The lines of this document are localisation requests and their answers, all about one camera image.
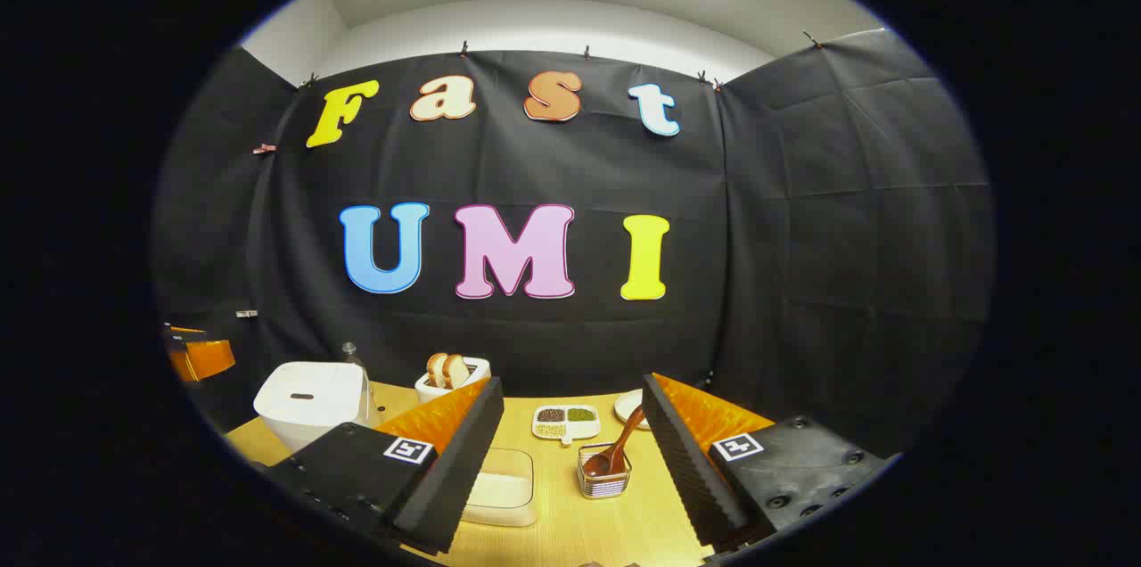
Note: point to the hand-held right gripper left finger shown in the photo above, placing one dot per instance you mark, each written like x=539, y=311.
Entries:
x=455, y=469

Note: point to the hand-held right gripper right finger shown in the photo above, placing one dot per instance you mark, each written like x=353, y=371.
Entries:
x=686, y=469

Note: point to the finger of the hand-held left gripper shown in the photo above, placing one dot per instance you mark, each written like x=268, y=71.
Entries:
x=203, y=357

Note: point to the clear plastic rice box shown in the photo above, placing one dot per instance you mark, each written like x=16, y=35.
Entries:
x=504, y=491

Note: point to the brown wooden spoon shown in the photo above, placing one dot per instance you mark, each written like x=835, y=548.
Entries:
x=599, y=463

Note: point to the white rice cooker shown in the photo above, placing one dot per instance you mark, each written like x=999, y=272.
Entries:
x=303, y=398

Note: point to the white toaster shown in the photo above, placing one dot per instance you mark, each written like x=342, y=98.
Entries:
x=428, y=394

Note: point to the white round plate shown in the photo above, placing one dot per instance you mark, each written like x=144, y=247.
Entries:
x=627, y=406

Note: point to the toasted bread slice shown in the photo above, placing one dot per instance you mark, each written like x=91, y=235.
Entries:
x=435, y=369
x=456, y=371

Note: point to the white divided bean dish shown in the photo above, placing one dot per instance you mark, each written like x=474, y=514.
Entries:
x=566, y=430

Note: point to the clear glass bottle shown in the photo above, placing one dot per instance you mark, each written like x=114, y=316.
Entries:
x=350, y=355

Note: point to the black backdrop cloth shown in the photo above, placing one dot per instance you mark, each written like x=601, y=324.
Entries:
x=802, y=237

